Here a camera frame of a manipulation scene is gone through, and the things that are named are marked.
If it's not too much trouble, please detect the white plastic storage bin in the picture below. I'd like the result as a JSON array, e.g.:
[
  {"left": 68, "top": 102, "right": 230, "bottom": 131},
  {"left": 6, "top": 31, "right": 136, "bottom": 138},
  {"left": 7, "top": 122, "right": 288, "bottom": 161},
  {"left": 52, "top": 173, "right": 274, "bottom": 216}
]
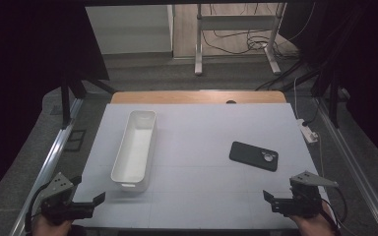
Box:
[{"left": 110, "top": 109, "right": 158, "bottom": 193}]

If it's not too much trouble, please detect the wooden table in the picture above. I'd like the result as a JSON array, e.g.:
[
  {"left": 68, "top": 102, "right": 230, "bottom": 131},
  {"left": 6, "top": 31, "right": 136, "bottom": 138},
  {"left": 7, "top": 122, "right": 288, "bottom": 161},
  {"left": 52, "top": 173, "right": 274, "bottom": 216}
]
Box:
[{"left": 110, "top": 90, "right": 287, "bottom": 105}]

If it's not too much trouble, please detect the black curtain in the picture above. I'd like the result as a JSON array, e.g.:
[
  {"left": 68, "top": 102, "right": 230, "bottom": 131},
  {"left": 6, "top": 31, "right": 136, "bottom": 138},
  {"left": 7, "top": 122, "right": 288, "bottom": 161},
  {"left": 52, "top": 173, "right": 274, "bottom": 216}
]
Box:
[
  {"left": 278, "top": 0, "right": 378, "bottom": 165},
  {"left": 0, "top": 0, "right": 110, "bottom": 210}
]

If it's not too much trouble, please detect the white cabinet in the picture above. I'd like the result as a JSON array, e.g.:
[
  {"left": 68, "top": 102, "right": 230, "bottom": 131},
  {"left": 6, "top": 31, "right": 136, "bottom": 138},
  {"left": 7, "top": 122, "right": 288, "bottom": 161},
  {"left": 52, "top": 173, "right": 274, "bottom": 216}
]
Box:
[{"left": 85, "top": 4, "right": 174, "bottom": 55}]

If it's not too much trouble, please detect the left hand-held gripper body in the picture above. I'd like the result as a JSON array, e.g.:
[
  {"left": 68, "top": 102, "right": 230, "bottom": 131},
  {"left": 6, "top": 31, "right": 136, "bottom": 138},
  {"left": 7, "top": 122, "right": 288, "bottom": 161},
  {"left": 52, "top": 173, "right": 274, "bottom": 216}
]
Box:
[{"left": 39, "top": 172, "right": 95, "bottom": 226}]

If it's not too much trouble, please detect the aluminium rail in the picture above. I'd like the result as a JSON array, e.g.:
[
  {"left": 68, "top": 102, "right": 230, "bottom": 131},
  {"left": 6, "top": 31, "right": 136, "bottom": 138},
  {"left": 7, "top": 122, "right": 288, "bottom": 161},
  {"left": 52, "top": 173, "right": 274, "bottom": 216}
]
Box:
[
  {"left": 314, "top": 97, "right": 378, "bottom": 236},
  {"left": 10, "top": 97, "right": 85, "bottom": 236}
]

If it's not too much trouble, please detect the left hand-held gripper black cable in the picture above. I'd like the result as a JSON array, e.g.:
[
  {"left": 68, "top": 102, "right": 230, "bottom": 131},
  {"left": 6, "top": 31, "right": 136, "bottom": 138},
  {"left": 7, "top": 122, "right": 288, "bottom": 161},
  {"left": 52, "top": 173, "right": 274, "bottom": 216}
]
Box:
[{"left": 24, "top": 182, "right": 52, "bottom": 234}]

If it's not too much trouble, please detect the hand-held gripper black cable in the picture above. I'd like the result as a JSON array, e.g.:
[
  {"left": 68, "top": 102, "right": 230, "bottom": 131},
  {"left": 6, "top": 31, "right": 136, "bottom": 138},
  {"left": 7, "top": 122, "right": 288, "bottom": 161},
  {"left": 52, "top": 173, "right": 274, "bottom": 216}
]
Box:
[
  {"left": 24, "top": 182, "right": 52, "bottom": 234},
  {"left": 319, "top": 186, "right": 349, "bottom": 232}
]

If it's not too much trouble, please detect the right hand-held gripper black cable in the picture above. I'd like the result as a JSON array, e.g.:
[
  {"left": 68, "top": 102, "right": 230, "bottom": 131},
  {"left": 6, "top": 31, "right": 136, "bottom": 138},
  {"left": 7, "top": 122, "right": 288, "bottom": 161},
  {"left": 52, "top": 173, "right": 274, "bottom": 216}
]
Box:
[{"left": 319, "top": 186, "right": 349, "bottom": 232}]

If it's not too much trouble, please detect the tangle of black floor cables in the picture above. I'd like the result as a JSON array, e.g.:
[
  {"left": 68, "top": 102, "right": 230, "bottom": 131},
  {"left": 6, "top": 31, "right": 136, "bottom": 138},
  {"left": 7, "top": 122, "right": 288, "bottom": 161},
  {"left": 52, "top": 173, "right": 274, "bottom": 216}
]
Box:
[{"left": 201, "top": 3, "right": 298, "bottom": 57}]

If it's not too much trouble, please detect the black phone case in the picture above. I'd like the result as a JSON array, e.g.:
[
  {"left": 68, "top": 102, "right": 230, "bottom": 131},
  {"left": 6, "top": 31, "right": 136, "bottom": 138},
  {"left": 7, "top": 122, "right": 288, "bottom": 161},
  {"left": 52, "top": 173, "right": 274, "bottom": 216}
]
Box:
[{"left": 228, "top": 141, "right": 280, "bottom": 173}]

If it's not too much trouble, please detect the black metal stand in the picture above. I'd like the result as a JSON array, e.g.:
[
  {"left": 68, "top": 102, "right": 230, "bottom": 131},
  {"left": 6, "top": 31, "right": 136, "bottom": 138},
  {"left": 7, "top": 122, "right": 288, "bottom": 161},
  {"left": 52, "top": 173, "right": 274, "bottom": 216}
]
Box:
[
  {"left": 59, "top": 76, "right": 116, "bottom": 128},
  {"left": 310, "top": 70, "right": 342, "bottom": 129}
]

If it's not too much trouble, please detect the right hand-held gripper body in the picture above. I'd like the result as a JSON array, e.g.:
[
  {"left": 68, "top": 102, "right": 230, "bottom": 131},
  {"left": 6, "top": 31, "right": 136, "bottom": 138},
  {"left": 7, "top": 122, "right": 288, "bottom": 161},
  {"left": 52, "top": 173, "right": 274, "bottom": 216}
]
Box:
[{"left": 271, "top": 170, "right": 340, "bottom": 219}]

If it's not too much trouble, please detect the black floor frame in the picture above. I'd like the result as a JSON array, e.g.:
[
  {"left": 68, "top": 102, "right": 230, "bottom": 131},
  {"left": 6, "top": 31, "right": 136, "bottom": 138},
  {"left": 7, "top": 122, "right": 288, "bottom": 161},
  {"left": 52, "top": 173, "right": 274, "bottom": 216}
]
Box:
[{"left": 63, "top": 129, "right": 88, "bottom": 152}]

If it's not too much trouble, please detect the black plug with cable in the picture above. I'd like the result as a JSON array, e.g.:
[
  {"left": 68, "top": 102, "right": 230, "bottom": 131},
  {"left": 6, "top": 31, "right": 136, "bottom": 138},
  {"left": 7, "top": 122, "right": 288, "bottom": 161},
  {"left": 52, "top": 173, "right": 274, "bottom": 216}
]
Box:
[{"left": 301, "top": 103, "right": 321, "bottom": 128}]

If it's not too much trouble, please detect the white metal desk frame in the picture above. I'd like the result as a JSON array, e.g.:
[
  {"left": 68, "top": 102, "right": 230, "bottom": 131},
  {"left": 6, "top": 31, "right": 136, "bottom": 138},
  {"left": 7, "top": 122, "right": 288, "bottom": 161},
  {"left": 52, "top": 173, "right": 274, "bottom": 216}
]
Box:
[{"left": 194, "top": 3, "right": 287, "bottom": 77}]

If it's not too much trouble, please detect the person's left hand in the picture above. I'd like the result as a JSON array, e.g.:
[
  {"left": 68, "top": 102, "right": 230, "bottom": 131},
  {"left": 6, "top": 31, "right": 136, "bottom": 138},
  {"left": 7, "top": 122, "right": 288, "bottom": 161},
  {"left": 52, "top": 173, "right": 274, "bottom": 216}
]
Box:
[{"left": 32, "top": 215, "right": 75, "bottom": 236}]

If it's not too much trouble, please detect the white table mat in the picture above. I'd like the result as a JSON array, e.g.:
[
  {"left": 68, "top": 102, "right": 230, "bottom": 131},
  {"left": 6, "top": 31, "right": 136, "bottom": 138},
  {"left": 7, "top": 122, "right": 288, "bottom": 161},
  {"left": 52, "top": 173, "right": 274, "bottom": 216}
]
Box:
[{"left": 68, "top": 102, "right": 341, "bottom": 230}]

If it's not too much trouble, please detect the white power strip cable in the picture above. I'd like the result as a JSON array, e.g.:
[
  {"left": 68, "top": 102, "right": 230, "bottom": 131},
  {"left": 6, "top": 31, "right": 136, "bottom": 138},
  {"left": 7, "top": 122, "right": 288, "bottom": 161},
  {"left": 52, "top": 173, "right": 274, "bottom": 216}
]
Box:
[{"left": 292, "top": 77, "right": 301, "bottom": 121}]

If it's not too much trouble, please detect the person's right hand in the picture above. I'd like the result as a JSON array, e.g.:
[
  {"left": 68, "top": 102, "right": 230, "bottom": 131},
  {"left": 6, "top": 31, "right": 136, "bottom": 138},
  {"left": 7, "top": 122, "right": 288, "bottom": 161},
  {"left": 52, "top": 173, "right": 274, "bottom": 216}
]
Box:
[{"left": 289, "top": 201, "right": 338, "bottom": 236}]

